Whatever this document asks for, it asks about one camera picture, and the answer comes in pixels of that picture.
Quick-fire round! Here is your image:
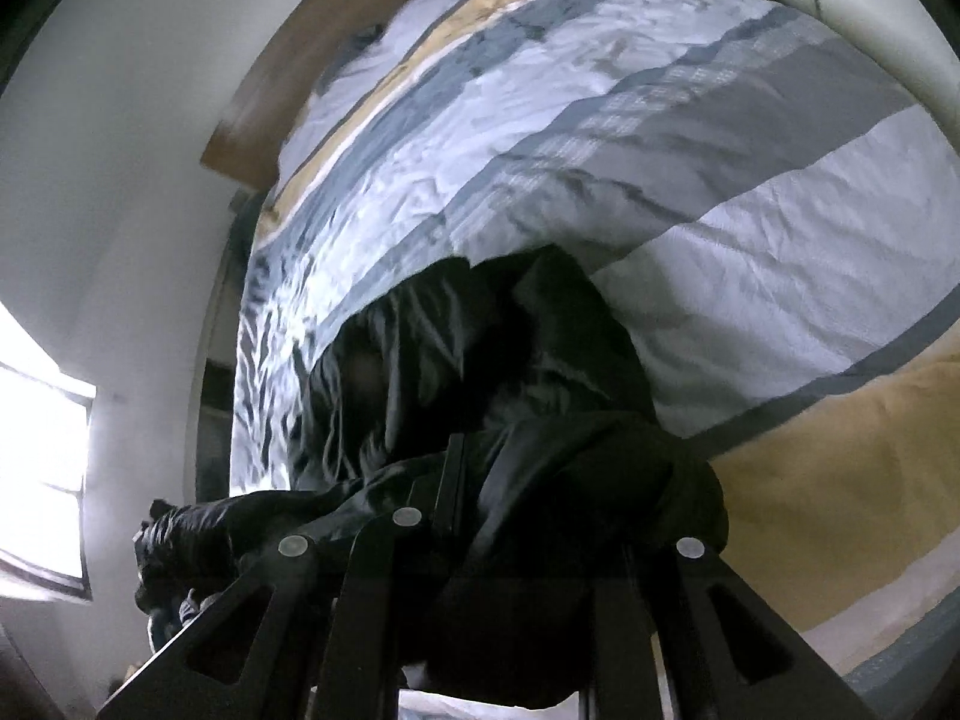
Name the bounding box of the black puffer coat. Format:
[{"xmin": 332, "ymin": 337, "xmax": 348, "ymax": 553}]
[{"xmin": 135, "ymin": 246, "xmax": 729, "ymax": 709}]

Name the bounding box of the white low shelf unit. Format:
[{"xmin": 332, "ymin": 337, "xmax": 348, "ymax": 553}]
[{"xmin": 184, "ymin": 188, "xmax": 267, "ymax": 502}]

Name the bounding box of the window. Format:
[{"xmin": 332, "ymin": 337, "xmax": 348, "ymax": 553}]
[{"xmin": 2, "ymin": 310, "xmax": 96, "ymax": 603}]

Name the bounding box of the striped duvet cover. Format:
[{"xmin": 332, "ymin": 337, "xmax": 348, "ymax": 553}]
[{"xmin": 229, "ymin": 0, "xmax": 958, "ymax": 718}]

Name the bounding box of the wooden headboard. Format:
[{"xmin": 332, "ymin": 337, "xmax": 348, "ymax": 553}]
[{"xmin": 200, "ymin": 0, "xmax": 409, "ymax": 190}]

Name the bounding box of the blue grey pillow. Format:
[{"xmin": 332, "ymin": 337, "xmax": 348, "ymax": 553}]
[{"xmin": 313, "ymin": 23, "xmax": 386, "ymax": 94}]

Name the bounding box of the white sliding wardrobe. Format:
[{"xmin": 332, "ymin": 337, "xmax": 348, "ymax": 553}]
[{"xmin": 782, "ymin": 0, "xmax": 958, "ymax": 142}]

